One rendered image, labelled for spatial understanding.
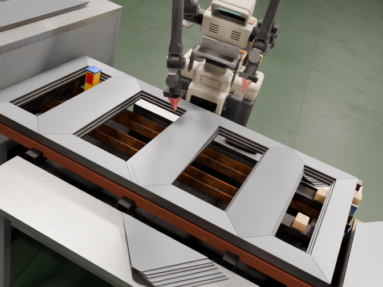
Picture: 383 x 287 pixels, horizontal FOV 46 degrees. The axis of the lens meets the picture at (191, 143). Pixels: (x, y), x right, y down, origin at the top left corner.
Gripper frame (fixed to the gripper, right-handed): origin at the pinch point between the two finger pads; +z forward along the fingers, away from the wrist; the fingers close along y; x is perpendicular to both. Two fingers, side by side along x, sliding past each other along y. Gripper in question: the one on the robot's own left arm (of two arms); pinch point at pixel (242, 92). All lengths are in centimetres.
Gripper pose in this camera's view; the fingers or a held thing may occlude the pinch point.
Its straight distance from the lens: 226.5
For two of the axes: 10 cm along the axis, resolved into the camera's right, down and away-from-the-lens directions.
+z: -3.4, 9.4, 1.1
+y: 9.3, 3.5, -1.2
